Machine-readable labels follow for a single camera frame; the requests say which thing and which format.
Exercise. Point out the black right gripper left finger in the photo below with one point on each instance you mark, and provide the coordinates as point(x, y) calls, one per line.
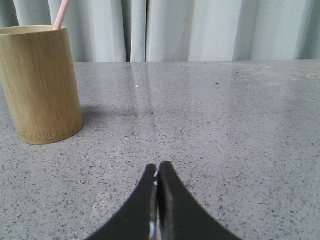
point(137, 218)

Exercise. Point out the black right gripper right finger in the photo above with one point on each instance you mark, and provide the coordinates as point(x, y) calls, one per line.
point(181, 217)

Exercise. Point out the pink chopstick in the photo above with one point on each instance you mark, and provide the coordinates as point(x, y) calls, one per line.
point(63, 9)

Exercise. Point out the bamboo wooden cup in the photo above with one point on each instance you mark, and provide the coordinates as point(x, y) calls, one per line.
point(39, 82)

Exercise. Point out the grey-white curtain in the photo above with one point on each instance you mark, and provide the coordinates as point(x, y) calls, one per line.
point(193, 30)

